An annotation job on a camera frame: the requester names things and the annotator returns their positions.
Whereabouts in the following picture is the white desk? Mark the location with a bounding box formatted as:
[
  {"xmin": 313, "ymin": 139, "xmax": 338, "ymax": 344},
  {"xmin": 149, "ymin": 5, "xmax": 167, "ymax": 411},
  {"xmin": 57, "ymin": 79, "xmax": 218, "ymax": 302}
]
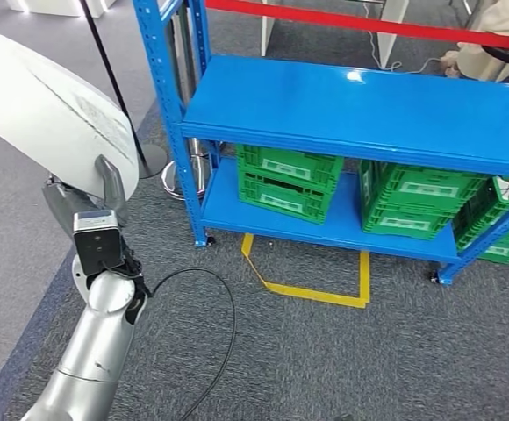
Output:
[{"xmin": 261, "ymin": 0, "xmax": 411, "ymax": 69}]

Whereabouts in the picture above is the blue metal shelf rack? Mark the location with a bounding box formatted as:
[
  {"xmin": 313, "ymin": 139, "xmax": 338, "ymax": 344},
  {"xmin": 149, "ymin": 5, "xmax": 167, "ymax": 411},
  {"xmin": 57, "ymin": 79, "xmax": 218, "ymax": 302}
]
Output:
[{"xmin": 132, "ymin": 0, "xmax": 509, "ymax": 287}]

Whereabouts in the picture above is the green plastic crate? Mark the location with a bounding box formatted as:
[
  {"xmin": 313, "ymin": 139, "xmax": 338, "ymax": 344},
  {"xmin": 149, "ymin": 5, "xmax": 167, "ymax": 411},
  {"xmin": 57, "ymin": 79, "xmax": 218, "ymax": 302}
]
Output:
[
  {"xmin": 236, "ymin": 144, "xmax": 344, "ymax": 226},
  {"xmin": 452, "ymin": 175, "xmax": 509, "ymax": 266},
  {"xmin": 359, "ymin": 160, "xmax": 488, "ymax": 241}
]

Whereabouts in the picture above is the white curved plastic panel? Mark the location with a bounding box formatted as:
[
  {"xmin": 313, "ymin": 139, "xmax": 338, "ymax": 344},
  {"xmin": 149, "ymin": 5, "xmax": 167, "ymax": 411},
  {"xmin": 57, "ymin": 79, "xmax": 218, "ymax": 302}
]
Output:
[{"xmin": 0, "ymin": 29, "xmax": 140, "ymax": 201}]

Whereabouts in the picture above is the pale and black wrist camera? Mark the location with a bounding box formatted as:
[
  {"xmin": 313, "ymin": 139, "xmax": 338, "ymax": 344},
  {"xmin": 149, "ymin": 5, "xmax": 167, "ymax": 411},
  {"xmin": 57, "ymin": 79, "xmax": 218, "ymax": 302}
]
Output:
[{"xmin": 73, "ymin": 209, "xmax": 125, "ymax": 278}]

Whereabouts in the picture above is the yellow floor tape square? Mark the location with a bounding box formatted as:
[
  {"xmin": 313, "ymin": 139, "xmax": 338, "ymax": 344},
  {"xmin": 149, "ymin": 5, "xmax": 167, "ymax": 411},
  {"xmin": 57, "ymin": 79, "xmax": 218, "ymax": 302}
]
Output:
[{"xmin": 241, "ymin": 233, "xmax": 371, "ymax": 310}]

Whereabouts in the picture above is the person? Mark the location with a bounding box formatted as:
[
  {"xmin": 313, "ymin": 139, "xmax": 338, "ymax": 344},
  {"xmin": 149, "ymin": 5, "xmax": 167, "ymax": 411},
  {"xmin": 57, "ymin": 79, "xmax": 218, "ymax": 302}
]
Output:
[{"xmin": 439, "ymin": 0, "xmax": 509, "ymax": 82}]

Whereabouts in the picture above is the red barrier belt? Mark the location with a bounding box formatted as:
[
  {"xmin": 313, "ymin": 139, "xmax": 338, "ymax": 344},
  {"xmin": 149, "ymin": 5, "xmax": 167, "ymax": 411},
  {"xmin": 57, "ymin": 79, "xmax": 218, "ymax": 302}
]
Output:
[{"xmin": 205, "ymin": 0, "xmax": 509, "ymax": 54}]

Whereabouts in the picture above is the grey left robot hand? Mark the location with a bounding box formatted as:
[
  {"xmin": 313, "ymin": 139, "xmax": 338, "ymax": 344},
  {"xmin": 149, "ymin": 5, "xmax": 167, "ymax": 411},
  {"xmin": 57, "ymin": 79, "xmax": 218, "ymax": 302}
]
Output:
[{"xmin": 41, "ymin": 154, "xmax": 129, "ymax": 240}]

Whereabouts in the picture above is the white floor cable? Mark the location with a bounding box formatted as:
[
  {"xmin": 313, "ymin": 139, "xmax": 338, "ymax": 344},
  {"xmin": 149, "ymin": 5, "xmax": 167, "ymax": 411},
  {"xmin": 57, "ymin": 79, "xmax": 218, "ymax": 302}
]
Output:
[{"xmin": 362, "ymin": 0, "xmax": 446, "ymax": 75}]

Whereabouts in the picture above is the black pole with round base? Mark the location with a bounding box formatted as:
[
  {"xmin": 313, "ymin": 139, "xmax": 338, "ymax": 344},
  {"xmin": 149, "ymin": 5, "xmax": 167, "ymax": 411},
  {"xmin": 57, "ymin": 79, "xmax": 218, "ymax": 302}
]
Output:
[{"xmin": 79, "ymin": 0, "xmax": 168, "ymax": 180}]

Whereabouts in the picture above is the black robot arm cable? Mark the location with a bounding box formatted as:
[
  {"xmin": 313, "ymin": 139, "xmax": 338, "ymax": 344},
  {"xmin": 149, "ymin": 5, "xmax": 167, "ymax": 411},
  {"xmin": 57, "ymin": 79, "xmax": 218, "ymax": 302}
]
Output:
[{"xmin": 147, "ymin": 267, "xmax": 238, "ymax": 421}]

